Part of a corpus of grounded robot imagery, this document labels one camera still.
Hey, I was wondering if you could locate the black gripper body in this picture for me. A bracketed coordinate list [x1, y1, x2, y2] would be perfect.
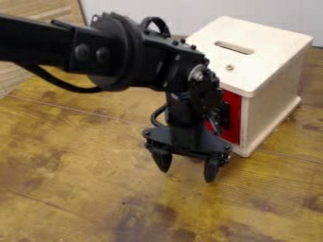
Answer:
[143, 64, 232, 159]

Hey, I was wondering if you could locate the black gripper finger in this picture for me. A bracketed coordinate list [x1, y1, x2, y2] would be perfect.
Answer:
[203, 156, 231, 182]
[149, 147, 173, 173]

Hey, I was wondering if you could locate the black metal drawer handle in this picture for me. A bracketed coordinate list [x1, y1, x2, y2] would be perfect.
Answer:
[149, 100, 232, 135]

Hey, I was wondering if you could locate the red wooden drawer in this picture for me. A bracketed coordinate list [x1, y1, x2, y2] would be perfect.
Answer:
[204, 89, 243, 146]

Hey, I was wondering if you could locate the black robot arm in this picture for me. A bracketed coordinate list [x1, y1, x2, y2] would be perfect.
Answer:
[0, 12, 232, 182]

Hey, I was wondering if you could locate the white wooden box cabinet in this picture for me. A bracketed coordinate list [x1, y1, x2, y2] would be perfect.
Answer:
[187, 16, 312, 157]

